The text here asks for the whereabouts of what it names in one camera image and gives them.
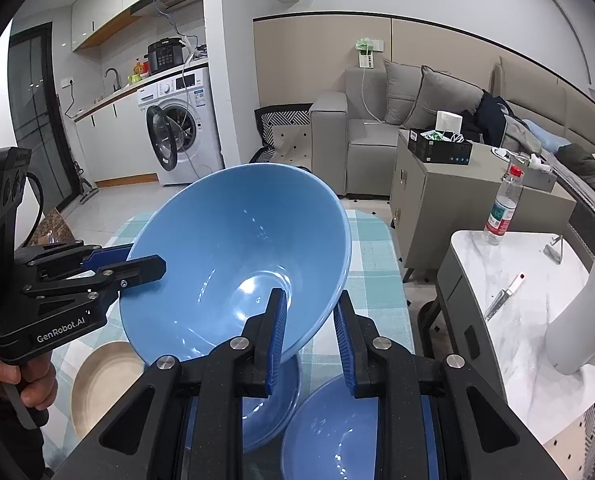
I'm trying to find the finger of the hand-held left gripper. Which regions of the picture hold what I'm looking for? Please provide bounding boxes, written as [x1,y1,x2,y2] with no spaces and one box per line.
[12,241,135,286]
[22,255,168,311]

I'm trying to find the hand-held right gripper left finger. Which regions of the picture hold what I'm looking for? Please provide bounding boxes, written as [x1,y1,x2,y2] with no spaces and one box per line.
[80,288,288,480]

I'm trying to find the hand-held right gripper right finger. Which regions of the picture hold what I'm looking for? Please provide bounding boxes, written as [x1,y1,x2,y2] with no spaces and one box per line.
[333,292,551,480]

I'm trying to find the blue bowl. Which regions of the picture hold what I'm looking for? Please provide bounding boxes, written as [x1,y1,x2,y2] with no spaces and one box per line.
[280,374,441,480]
[118,163,353,367]
[240,357,302,452]

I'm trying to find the beige round plate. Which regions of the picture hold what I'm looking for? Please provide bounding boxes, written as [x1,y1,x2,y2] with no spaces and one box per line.
[71,340,145,441]

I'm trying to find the person's left forearm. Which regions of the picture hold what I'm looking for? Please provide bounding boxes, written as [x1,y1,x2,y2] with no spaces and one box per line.
[0,390,53,480]

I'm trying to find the person's left hand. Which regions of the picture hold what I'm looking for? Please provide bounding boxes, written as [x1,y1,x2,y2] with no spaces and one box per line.
[0,352,58,408]

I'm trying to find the brown patterned board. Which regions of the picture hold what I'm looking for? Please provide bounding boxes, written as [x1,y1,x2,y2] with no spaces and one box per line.
[30,208,75,247]

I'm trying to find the floor mop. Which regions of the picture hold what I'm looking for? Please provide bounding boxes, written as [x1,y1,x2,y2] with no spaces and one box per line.
[74,160,99,206]

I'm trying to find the white kitchen counter cabinet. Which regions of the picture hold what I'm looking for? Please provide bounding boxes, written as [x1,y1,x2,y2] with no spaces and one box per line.
[74,94,160,187]

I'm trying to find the black framed glass door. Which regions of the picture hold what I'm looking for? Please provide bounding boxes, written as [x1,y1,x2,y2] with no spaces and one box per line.
[7,30,76,202]

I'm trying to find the white marble side table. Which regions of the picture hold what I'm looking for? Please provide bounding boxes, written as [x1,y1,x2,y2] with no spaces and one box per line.
[435,230,595,448]

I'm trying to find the knife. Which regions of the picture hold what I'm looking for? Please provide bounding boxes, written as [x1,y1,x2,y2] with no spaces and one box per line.
[484,274,524,322]

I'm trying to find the grey side cabinet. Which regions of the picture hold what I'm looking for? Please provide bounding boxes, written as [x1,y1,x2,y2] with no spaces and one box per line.
[390,129,577,283]

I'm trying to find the white washing machine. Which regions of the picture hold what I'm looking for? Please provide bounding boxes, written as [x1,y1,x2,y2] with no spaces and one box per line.
[137,67,224,188]

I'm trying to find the black pressure cooker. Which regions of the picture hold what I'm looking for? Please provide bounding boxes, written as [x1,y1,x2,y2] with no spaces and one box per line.
[147,39,185,73]

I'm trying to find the clear plastic water bottle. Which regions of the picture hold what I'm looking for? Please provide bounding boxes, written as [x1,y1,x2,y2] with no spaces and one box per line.
[483,165,524,246]

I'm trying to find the black box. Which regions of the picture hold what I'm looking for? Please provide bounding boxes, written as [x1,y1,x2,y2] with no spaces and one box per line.
[408,129,473,164]

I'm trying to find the white electric kettle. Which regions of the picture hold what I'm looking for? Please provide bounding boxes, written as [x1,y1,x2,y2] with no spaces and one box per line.
[545,256,595,376]

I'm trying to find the white upper kitchen cabinets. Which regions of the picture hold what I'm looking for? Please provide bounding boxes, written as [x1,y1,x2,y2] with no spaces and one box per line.
[71,0,164,52]

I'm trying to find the white box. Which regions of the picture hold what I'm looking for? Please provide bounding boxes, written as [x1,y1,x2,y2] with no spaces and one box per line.
[436,111,464,133]

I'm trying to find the grey sofa cushion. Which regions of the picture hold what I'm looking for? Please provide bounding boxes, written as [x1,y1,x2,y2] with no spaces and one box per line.
[383,58,425,126]
[405,65,484,128]

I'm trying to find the dark clothing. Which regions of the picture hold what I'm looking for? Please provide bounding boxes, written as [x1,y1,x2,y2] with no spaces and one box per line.
[460,91,521,143]

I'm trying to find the green wall charger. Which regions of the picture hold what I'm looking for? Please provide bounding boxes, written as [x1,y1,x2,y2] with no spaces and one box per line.
[355,37,385,68]

